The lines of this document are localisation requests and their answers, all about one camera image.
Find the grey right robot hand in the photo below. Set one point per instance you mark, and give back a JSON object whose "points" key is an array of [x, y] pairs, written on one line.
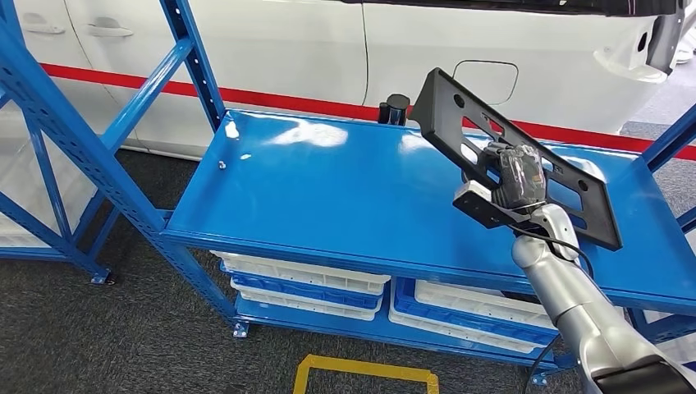
{"points": [[519, 174]]}

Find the black plastic bracket part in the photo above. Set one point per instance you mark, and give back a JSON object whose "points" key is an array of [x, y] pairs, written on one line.
{"points": [[435, 117]]}

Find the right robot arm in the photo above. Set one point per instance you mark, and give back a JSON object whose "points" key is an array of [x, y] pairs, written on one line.
{"points": [[565, 293]]}

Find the black curved plastic part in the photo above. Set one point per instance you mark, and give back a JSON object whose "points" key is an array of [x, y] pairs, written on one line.
{"points": [[519, 297]]}

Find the white fuel filler flap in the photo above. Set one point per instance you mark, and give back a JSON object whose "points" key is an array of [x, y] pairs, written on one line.
{"points": [[500, 81]]}

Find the white plastic bin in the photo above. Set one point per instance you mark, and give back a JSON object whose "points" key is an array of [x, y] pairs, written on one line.
{"points": [[473, 302], [304, 273], [462, 334], [304, 310]]}

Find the black cylindrical device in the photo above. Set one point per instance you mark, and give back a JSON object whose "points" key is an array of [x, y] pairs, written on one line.
{"points": [[399, 106]]}

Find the blue plastic bin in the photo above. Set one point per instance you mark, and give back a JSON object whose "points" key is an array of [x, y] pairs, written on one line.
{"points": [[304, 295], [405, 299]]}

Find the blue metal rack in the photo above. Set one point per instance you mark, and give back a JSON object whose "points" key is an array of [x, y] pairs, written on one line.
{"points": [[48, 179], [326, 190]]}

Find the white car body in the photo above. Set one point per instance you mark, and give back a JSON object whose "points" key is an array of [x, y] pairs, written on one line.
{"points": [[272, 43]]}

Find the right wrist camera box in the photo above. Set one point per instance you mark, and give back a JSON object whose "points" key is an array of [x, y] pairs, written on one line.
{"points": [[478, 209]]}

